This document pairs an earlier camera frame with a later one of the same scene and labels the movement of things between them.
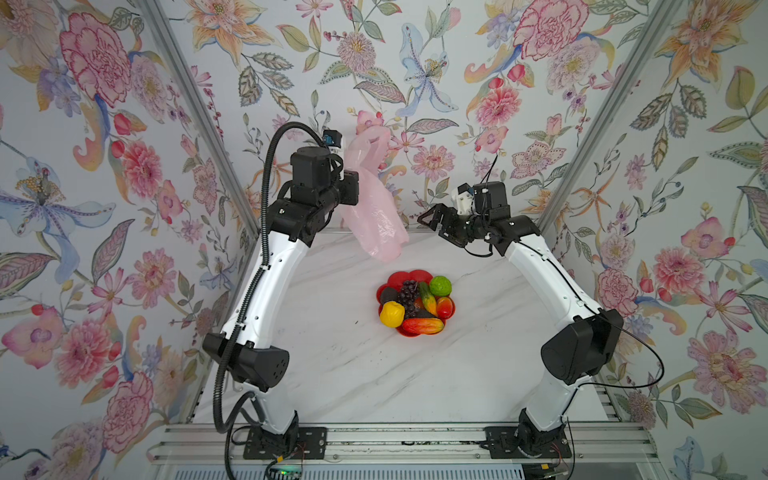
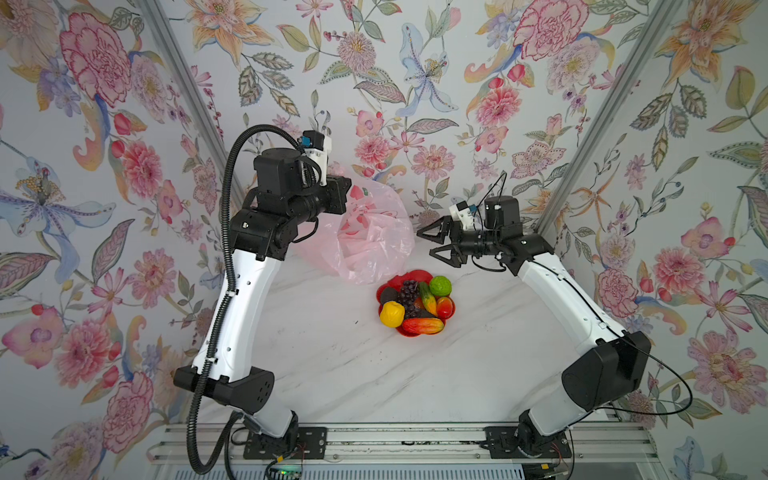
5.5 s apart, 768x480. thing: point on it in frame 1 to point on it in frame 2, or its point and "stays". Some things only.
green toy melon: [440, 286] stays
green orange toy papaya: [428, 298] stays
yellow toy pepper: [392, 314] stays
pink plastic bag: [377, 218] to [371, 242]
